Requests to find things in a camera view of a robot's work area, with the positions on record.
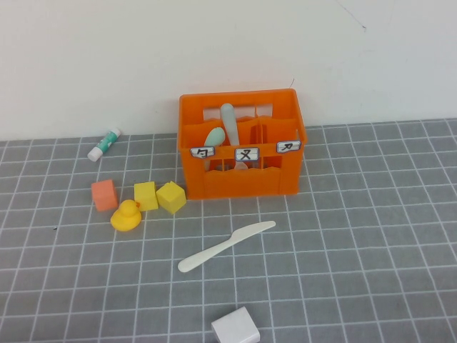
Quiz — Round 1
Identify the orange foam cube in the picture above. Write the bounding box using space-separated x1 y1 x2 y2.
91 179 119 212

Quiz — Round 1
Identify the white rectangular box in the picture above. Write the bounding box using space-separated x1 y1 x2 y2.
210 306 261 343

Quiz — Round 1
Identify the mint green plastic spoon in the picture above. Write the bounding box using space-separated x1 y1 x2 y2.
203 127 226 172

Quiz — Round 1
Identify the teal and white glue stick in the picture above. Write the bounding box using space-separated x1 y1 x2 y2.
87 128 122 163

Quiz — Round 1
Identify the yellow rubber duck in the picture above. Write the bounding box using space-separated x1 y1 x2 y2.
109 199 142 233

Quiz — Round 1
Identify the orange plastic cutlery crate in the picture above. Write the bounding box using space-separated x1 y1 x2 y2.
177 88 308 200

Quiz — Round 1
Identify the grey plastic fork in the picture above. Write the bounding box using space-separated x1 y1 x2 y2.
219 102 250 172

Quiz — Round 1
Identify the cream plastic knife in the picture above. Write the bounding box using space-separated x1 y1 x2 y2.
177 220 277 274

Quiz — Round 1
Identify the yellow foam cube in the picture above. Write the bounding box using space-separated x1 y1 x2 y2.
156 180 187 215
134 181 159 212

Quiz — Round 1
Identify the grey grid table mat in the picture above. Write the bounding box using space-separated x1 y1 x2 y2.
0 119 457 343

